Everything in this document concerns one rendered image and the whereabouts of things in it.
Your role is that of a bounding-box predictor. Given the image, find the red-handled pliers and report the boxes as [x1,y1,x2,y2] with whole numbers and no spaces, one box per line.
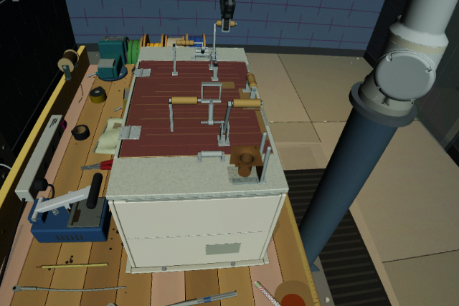
[80,158,115,172]

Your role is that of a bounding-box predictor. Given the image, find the cream locker body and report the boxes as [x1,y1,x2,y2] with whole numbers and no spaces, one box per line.
[105,45,290,274]

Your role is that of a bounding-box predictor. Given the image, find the green cable spool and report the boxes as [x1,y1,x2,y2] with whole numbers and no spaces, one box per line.
[126,38,143,67]

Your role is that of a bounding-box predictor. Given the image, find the red-brown wooden locker lid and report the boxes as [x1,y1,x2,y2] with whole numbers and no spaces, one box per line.
[118,59,268,158]

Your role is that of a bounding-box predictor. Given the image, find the brown deck rack socket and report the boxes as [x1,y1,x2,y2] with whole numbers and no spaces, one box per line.
[229,145,263,178]

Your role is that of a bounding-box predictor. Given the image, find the black ribbed floor mat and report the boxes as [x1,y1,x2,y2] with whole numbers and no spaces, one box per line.
[282,167,392,306]

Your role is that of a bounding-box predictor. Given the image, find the orange round disc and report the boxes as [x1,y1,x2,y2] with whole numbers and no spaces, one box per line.
[273,279,317,306]

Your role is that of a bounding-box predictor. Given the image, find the grey square frame stay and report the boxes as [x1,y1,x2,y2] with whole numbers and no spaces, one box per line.
[199,82,223,127]

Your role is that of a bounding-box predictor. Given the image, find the orange cable spool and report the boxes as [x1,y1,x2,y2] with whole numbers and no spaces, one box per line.
[141,33,161,49]

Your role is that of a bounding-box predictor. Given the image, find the grey label plate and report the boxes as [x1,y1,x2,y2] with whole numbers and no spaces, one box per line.
[204,242,242,257]

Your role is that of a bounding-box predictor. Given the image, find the blue lever press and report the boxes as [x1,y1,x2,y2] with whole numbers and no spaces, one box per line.
[28,172,110,244]

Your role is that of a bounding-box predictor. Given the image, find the teal bench vise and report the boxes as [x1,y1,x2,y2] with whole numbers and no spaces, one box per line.
[98,36,131,82]

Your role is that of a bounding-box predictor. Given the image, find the cream cloth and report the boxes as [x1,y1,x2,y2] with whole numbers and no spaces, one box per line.
[94,117,123,158]

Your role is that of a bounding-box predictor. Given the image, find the long grey rod tool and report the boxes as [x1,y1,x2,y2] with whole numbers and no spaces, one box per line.
[11,284,128,294]

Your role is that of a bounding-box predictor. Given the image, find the white red-speckled stick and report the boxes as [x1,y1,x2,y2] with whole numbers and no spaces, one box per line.
[253,280,281,306]

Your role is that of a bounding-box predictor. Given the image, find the grey and blue pen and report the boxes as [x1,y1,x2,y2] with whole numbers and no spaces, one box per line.
[174,290,239,306]

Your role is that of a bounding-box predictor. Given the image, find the grey lever with wooden grip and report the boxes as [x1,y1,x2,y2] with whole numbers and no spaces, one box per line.
[172,39,197,77]
[167,95,201,133]
[217,98,263,147]
[208,20,239,82]
[245,73,260,102]

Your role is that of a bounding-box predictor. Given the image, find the white power strip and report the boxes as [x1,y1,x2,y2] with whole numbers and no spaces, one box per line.
[14,114,64,201]

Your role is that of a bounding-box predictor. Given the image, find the black tape roll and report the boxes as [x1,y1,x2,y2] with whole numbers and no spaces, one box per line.
[71,124,90,140]

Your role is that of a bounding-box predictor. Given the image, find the grey lid pull handle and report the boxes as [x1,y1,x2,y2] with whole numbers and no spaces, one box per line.
[197,150,227,163]

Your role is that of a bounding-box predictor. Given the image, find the yellow tape roll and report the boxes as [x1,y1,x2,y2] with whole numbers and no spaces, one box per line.
[89,86,107,104]

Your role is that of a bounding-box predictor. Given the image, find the brown spool on bracket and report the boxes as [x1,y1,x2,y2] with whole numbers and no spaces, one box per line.
[57,48,81,82]

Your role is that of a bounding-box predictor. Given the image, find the grey rack posts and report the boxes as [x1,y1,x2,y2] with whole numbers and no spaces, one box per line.
[257,132,273,185]

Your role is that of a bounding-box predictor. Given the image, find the yellow pencil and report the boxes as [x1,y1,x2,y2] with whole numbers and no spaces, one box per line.
[36,262,109,269]

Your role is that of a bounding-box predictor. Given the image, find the black pegboard panel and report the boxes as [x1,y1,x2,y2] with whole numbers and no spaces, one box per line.
[0,0,77,178]

